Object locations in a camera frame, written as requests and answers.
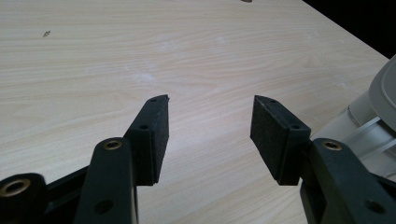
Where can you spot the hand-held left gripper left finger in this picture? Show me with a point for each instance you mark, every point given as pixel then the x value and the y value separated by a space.
pixel 152 140

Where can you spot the clear pitcher with white lid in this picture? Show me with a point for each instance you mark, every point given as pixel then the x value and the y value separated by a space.
pixel 367 124

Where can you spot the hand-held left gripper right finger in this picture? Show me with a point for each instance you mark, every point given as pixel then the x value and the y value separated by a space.
pixel 274 140

